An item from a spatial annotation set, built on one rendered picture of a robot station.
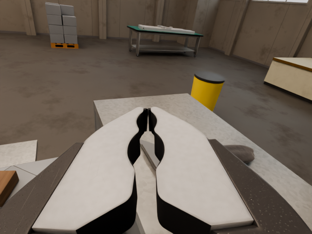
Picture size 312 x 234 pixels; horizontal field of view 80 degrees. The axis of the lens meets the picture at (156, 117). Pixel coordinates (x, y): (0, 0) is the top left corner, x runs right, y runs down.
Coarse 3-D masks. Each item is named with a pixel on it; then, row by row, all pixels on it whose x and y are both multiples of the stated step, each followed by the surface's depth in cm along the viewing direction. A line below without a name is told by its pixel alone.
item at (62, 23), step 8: (48, 8) 536; (56, 8) 544; (64, 8) 583; (72, 8) 593; (48, 16) 545; (56, 16) 552; (64, 16) 560; (72, 16) 582; (48, 24) 557; (56, 24) 562; (64, 24) 570; (72, 24) 580; (56, 32) 573; (64, 32) 582; (72, 32) 591; (56, 40) 583; (64, 40) 613; (72, 40) 602; (72, 48) 613
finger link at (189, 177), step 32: (160, 128) 9; (192, 128) 9; (160, 160) 9; (192, 160) 7; (160, 192) 6; (192, 192) 6; (224, 192) 6; (160, 224) 7; (192, 224) 6; (224, 224) 5
